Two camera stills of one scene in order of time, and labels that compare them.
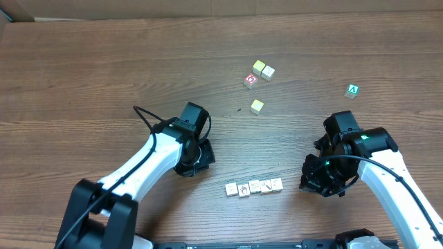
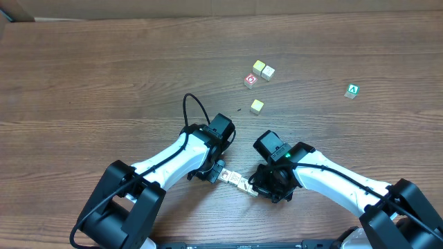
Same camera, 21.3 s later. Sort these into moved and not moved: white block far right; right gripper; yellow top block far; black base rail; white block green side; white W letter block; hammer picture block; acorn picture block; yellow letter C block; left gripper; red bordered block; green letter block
Moved: hammer picture block; white W letter block; acorn picture block; white block green side; left gripper; right gripper
Not moved: yellow letter C block; black base rail; green letter block; white block far right; red bordered block; yellow top block far
